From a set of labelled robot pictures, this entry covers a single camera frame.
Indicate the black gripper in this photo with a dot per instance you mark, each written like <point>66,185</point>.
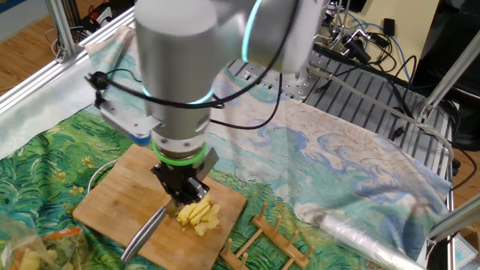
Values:
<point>179,180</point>

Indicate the yellow potato chunk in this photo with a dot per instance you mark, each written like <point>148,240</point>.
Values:
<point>184,214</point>

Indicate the steel cleaver knife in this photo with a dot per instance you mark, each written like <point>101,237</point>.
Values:
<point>144,234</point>

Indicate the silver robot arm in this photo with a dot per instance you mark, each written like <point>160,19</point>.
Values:
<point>180,56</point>

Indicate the bamboo cutting board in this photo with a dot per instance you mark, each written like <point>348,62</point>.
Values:
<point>120,195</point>

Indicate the wooden peg rack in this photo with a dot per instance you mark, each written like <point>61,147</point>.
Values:
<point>283,242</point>

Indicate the plastic bag with orange label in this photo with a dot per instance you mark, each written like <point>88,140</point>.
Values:
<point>56,247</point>

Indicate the painted landscape tablecloth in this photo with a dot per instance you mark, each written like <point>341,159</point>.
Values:
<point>318,157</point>

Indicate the small yellow potato scrap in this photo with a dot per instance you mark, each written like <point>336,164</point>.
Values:
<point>32,259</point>

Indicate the plastic wrap roll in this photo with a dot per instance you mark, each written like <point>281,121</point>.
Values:
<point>356,236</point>

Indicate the black red power strip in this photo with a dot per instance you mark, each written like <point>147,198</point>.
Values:
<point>99,15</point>

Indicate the black power adapter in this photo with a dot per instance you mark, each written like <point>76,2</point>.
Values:
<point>389,27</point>

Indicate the white perforated box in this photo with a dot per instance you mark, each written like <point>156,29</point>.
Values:
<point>460,253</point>

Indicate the black computer tower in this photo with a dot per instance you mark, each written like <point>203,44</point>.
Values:
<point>457,45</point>

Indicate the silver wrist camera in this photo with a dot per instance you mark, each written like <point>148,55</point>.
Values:
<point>125,120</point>

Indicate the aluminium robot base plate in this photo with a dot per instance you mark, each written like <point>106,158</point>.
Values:
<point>296,88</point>

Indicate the aluminium frame post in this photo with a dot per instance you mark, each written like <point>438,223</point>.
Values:
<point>62,30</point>
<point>450,75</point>

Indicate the black clamp mount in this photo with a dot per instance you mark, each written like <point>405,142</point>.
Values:
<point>356,48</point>

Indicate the aluminium frame beam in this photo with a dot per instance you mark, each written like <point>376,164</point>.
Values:
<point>457,219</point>

